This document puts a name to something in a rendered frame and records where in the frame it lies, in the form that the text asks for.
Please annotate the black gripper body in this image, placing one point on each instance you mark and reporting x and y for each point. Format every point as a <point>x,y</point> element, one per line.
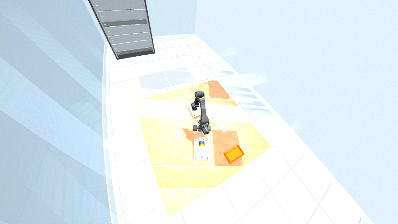
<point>199,128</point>

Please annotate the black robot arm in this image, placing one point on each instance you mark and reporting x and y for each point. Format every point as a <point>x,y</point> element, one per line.
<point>204,118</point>

